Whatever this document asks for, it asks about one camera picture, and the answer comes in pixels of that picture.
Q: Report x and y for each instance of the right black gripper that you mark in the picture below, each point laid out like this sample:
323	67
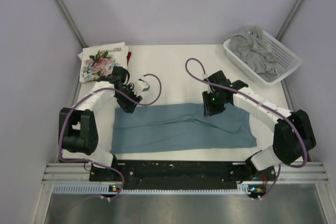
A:
209	109

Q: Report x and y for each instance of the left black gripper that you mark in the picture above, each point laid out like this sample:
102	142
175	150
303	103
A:
128	106

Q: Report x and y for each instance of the blue-grey t-shirt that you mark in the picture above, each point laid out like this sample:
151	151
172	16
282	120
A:
179	127

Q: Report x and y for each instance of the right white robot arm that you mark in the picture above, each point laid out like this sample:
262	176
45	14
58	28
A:
293	136

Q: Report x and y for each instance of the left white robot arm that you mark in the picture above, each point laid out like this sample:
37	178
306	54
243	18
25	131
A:
77	125

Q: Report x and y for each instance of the red folded t-shirt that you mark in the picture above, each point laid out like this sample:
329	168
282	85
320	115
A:
129	57

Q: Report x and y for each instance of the white floral folded t-shirt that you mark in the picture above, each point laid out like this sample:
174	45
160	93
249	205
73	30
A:
98	61

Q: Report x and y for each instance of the grey crumpled t-shirt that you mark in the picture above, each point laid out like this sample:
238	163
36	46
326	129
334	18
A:
249	46

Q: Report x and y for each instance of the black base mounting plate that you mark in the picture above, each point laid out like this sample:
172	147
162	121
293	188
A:
184	175

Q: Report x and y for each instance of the white plastic laundry basket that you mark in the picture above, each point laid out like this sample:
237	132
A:
287	61

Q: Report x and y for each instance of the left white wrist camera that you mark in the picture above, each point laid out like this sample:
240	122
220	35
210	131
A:
141	85

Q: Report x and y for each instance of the blue-white slotted cable duct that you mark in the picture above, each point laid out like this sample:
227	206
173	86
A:
104	189

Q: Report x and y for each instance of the right aluminium frame post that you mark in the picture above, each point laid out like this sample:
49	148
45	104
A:
290	19

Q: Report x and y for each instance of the aluminium frame post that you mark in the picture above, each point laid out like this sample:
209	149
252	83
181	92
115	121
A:
290	19
70	22

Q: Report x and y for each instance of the left aluminium frame post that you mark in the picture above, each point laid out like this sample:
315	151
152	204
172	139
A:
70	22

